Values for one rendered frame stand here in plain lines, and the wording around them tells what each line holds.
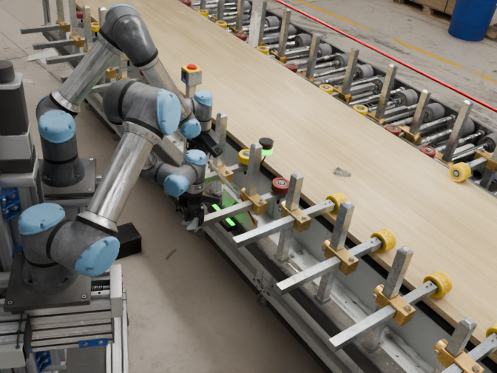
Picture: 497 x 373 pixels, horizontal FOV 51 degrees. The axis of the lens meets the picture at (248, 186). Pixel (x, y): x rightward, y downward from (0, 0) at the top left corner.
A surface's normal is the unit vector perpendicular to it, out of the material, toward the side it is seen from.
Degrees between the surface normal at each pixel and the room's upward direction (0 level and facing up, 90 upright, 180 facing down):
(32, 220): 7
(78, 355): 0
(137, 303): 0
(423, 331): 90
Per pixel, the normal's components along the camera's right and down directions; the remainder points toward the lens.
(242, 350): 0.10, -0.80
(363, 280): -0.81, 0.27
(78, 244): -0.14, -0.32
